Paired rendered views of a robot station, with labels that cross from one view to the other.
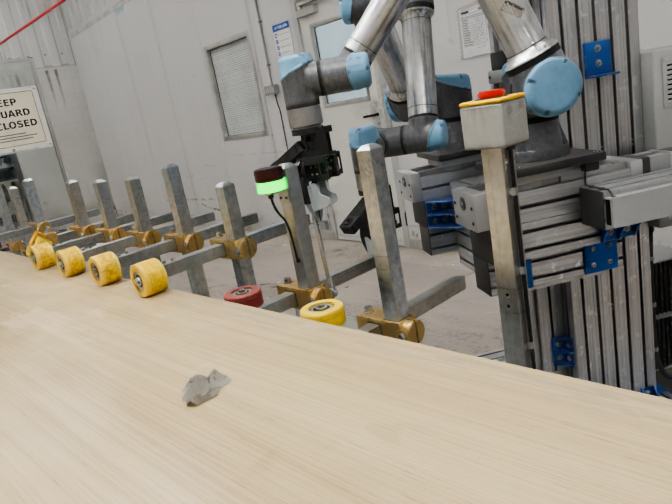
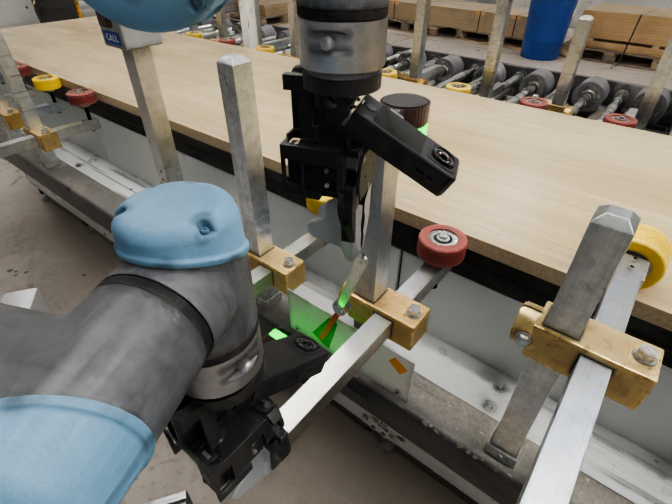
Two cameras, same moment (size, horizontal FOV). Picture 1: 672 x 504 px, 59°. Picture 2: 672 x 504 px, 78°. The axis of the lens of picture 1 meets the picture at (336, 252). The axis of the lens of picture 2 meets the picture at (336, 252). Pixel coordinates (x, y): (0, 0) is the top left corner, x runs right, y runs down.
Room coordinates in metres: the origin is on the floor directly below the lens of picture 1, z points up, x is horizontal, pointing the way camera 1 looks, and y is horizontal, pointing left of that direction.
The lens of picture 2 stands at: (1.73, -0.06, 1.31)
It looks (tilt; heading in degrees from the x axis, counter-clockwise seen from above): 38 degrees down; 170
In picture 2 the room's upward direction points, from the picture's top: straight up
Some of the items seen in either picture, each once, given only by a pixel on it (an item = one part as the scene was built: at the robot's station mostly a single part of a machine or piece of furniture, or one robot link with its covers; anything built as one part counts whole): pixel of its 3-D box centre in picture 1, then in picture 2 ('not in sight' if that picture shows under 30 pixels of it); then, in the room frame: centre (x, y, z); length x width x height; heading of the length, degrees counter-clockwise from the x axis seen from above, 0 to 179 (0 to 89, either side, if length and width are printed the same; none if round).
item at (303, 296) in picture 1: (304, 295); (382, 308); (1.29, 0.09, 0.85); 0.14 x 0.06 x 0.05; 41
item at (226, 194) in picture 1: (244, 275); (538, 377); (1.46, 0.24, 0.87); 0.04 x 0.04 x 0.48; 41
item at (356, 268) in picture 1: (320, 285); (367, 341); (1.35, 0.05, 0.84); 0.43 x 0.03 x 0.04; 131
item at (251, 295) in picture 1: (247, 314); (438, 261); (1.21, 0.21, 0.85); 0.08 x 0.08 x 0.11
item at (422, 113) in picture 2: (268, 173); (404, 110); (1.24, 0.11, 1.14); 0.06 x 0.06 x 0.02
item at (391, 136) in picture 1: (383, 143); (60, 397); (1.58, -0.18, 1.12); 0.11 x 0.11 x 0.08; 66
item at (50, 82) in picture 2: not in sight; (51, 93); (0.08, -0.78, 0.85); 0.08 x 0.08 x 0.11
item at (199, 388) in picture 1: (200, 382); not in sight; (0.78, 0.22, 0.91); 0.09 x 0.07 x 0.02; 160
